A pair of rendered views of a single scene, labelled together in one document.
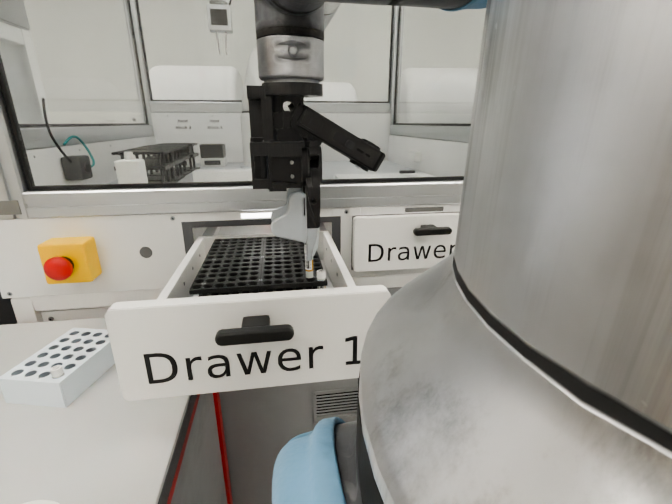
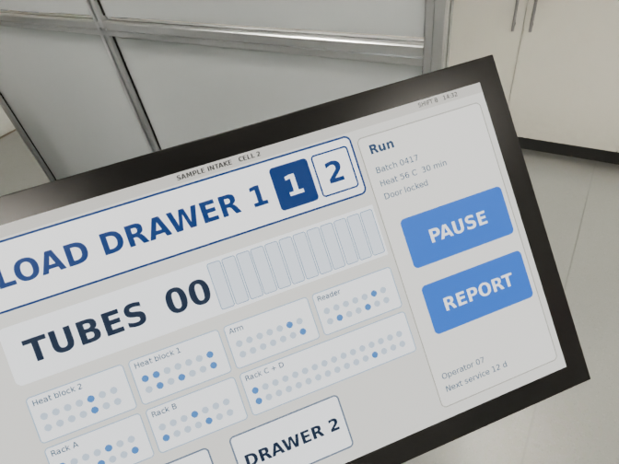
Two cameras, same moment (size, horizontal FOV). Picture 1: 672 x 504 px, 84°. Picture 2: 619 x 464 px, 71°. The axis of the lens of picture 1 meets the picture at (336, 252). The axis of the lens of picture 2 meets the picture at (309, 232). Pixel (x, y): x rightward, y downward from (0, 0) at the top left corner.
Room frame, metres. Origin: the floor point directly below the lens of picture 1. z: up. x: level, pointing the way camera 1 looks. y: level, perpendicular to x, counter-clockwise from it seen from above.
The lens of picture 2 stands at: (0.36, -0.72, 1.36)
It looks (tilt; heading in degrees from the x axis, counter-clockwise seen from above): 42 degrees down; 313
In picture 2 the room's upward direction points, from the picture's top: 10 degrees counter-clockwise
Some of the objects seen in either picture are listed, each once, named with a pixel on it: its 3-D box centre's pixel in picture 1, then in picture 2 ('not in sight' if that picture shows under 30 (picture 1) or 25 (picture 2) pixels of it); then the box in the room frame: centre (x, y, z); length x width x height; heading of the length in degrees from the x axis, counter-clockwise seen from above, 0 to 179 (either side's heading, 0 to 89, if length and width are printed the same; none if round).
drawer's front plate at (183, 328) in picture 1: (258, 341); not in sight; (0.35, 0.08, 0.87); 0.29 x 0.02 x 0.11; 99
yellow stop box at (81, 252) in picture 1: (70, 260); not in sight; (0.60, 0.46, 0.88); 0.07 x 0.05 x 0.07; 99
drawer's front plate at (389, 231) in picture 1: (423, 241); not in sight; (0.72, -0.18, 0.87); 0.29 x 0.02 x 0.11; 99
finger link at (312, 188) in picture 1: (310, 191); not in sight; (0.45, 0.03, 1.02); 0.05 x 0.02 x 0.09; 9
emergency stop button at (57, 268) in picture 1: (60, 267); not in sight; (0.57, 0.45, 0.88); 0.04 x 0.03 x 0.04; 99
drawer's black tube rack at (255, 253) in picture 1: (263, 275); not in sight; (0.55, 0.12, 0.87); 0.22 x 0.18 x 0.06; 9
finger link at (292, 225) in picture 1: (294, 228); not in sight; (0.45, 0.05, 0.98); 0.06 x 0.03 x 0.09; 99
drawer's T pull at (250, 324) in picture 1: (255, 328); not in sight; (0.33, 0.08, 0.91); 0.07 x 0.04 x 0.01; 99
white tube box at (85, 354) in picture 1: (70, 363); not in sight; (0.45, 0.37, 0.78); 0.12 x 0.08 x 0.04; 174
